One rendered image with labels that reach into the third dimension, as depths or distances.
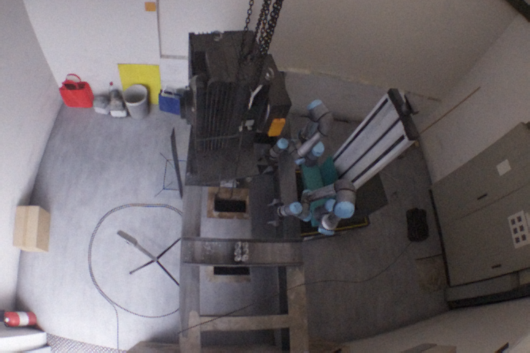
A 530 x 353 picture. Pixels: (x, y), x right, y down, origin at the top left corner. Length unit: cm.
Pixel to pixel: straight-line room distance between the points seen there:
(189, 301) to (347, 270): 174
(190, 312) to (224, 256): 49
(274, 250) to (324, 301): 106
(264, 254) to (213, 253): 38
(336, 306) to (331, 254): 57
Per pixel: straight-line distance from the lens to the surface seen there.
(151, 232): 279
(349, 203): 161
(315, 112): 189
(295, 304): 213
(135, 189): 295
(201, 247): 204
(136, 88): 331
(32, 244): 297
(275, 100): 163
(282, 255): 212
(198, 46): 170
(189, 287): 202
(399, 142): 161
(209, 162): 200
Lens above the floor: 268
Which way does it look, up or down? 58 degrees down
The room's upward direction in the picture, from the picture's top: 24 degrees clockwise
